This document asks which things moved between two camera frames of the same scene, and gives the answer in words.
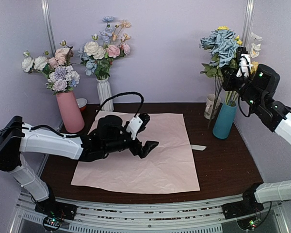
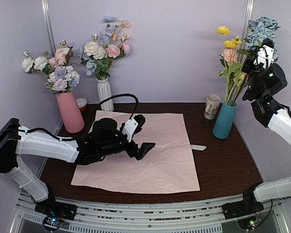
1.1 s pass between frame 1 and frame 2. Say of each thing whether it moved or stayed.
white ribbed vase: stayed
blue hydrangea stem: moved
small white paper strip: stayed
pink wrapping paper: stayed
